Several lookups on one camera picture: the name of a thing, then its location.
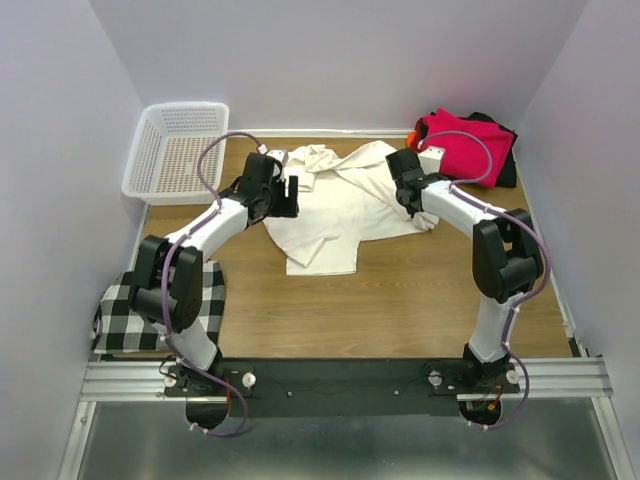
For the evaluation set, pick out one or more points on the black folded t shirt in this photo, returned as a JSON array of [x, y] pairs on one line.
[[507, 170]]

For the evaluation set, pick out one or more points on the pink folded t shirt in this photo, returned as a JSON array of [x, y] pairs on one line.
[[470, 145]]

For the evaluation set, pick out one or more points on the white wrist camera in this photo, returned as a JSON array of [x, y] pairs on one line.
[[280, 157], [431, 158]]

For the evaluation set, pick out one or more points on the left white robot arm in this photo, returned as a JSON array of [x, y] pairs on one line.
[[167, 281]]

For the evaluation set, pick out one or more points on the orange folded t shirt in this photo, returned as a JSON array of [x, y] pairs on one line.
[[412, 140]]

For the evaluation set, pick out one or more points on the aluminium frame rail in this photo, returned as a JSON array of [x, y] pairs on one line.
[[550, 378]]

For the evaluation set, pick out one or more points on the black white checkered cloth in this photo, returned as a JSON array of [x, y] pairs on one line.
[[118, 330]]

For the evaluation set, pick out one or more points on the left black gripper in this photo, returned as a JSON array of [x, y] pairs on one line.
[[288, 206]]

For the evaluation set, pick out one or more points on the white plastic basket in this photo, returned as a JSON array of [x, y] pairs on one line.
[[162, 165]]

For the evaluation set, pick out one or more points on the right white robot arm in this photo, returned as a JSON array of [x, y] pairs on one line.
[[506, 263]]

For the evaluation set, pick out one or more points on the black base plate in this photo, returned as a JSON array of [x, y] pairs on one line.
[[283, 388]]

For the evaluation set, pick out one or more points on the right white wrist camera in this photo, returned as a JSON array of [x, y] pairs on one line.
[[431, 158]]

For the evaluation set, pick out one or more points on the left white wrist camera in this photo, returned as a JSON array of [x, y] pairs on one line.
[[280, 157]]

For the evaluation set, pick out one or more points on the white t shirt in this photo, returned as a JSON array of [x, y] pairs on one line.
[[343, 201]]

